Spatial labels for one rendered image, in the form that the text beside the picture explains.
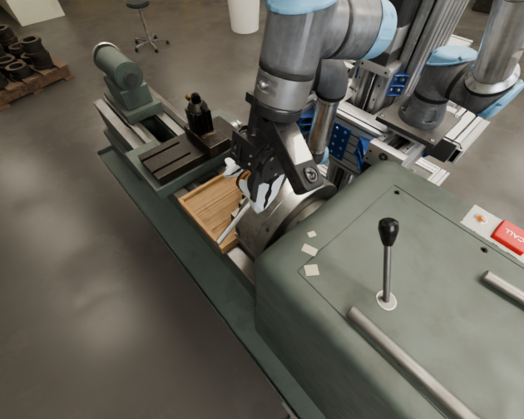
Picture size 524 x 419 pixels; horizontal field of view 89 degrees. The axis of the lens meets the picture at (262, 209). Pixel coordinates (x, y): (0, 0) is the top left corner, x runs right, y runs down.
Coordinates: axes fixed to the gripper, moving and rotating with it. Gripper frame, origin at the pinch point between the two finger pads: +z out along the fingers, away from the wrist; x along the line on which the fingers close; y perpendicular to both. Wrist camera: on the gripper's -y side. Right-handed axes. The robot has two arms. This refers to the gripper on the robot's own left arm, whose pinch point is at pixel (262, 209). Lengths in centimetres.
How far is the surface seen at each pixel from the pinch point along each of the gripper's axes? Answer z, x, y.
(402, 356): 6.2, -2.5, -32.6
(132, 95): 30, -23, 117
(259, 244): 19.7, -7.2, 3.1
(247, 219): 16.4, -7.9, 9.9
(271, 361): 80, -13, -15
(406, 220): 1.9, -27.9, -18.9
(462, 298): 3.9, -20.3, -35.3
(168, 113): 40, -39, 112
